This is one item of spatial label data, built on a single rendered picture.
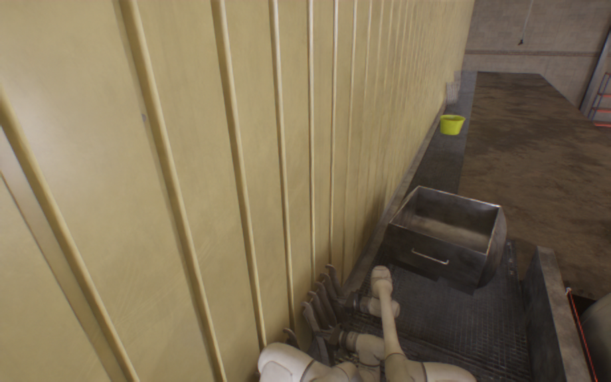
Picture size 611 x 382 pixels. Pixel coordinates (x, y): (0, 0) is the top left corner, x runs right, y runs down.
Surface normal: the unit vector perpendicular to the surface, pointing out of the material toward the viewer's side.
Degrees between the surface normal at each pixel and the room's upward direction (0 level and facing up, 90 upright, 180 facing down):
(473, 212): 88
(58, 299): 90
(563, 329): 0
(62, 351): 90
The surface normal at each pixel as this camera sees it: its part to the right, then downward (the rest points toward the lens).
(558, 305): -0.02, -0.88
